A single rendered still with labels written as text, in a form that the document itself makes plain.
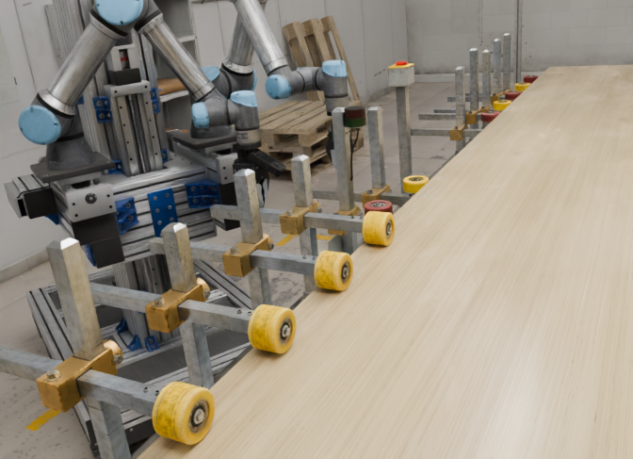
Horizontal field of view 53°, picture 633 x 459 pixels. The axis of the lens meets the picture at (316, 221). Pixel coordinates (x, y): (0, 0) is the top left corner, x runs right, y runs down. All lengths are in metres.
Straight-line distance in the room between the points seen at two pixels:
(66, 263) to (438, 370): 0.61
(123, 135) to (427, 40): 7.85
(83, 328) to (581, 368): 0.79
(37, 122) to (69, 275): 0.99
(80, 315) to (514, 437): 0.67
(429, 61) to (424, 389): 8.93
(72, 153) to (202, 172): 0.45
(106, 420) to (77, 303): 0.22
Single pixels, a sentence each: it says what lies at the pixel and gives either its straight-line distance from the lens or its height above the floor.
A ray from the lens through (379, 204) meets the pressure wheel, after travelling 1.80.
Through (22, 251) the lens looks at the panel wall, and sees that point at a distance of 4.35.
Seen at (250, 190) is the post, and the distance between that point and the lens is 1.41.
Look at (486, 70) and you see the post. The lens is 3.47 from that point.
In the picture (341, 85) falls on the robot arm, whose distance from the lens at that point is 2.02.
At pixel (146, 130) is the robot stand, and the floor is 1.09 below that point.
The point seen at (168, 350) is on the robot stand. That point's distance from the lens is 2.63.
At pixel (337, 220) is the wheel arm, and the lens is 1.56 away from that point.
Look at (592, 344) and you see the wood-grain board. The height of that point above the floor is 0.90.
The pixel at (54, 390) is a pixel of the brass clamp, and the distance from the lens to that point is 1.08.
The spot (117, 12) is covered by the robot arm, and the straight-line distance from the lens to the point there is 1.88.
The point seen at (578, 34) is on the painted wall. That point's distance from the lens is 9.35.
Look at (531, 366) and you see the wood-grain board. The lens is 1.10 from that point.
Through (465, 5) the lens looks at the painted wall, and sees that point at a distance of 9.60.
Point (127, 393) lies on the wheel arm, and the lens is 1.02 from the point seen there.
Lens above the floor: 1.50
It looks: 20 degrees down
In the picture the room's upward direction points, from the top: 6 degrees counter-clockwise
